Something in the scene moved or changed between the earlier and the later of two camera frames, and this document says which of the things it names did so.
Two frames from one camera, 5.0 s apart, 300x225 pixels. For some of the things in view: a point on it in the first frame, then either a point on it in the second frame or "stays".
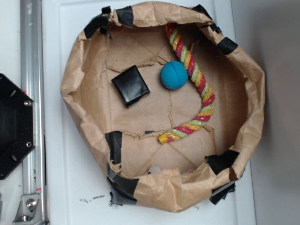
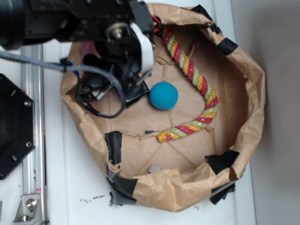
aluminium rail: [32, 85] stays
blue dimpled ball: [174, 75] to [163, 95]
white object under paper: [154, 168] stays
